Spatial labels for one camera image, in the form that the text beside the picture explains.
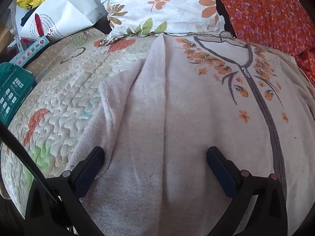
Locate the orange floral cloth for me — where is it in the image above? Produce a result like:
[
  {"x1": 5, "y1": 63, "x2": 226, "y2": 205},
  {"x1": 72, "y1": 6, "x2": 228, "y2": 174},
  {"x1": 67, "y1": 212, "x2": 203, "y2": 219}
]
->
[{"x1": 210, "y1": 0, "x2": 315, "y2": 89}]

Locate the white floral pillow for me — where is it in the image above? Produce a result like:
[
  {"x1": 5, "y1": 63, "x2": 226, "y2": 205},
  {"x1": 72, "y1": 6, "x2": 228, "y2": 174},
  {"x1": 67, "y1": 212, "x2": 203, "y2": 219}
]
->
[{"x1": 98, "y1": 0, "x2": 225, "y2": 46}]

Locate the white metal shelf rack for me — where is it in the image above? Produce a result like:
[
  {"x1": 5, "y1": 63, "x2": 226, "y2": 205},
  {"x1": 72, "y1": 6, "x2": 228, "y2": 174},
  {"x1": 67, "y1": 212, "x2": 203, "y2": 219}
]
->
[{"x1": 7, "y1": 5, "x2": 23, "y2": 54}]

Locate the cream patchwork quilt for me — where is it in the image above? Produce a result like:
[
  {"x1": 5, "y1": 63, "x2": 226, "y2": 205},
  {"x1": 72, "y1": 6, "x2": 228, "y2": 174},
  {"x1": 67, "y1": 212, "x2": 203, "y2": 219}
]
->
[{"x1": 0, "y1": 27, "x2": 160, "y2": 202}]

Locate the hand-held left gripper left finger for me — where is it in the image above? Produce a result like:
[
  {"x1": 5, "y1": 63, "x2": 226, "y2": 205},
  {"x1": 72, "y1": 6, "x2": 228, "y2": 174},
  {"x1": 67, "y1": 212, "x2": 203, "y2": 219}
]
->
[{"x1": 25, "y1": 146, "x2": 106, "y2": 236}]

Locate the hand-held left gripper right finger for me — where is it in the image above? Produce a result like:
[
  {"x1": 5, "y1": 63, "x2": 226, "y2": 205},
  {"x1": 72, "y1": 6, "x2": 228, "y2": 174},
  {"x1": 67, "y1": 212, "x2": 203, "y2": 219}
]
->
[{"x1": 206, "y1": 147, "x2": 288, "y2": 236}]

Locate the cream floral knit cardigan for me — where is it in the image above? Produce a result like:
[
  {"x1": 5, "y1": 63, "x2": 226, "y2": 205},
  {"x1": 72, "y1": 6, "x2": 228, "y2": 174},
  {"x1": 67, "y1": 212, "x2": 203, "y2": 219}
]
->
[{"x1": 66, "y1": 33, "x2": 315, "y2": 236}]

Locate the green cardboard box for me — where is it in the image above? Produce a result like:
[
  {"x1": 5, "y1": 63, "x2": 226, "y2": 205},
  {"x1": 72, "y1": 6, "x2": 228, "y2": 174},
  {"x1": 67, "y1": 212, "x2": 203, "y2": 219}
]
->
[{"x1": 0, "y1": 63, "x2": 37, "y2": 127}]

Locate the pastel printed flat box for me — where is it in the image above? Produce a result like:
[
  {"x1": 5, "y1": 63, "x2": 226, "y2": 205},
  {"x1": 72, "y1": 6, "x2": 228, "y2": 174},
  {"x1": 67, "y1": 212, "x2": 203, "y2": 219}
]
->
[{"x1": 8, "y1": 36, "x2": 50, "y2": 68}]

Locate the white paper bag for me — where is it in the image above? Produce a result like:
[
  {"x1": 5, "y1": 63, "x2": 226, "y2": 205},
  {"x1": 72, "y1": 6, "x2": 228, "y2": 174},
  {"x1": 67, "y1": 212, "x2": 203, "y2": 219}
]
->
[{"x1": 16, "y1": 0, "x2": 106, "y2": 42}]

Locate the black cable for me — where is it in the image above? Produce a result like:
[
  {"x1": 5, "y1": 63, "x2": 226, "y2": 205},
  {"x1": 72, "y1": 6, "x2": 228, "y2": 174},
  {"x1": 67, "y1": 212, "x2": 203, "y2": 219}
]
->
[{"x1": 0, "y1": 122, "x2": 59, "y2": 204}]

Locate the dark cloth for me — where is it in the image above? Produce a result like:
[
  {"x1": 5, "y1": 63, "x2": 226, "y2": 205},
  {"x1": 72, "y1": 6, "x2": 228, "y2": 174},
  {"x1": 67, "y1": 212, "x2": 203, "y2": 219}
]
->
[{"x1": 95, "y1": 18, "x2": 112, "y2": 34}]

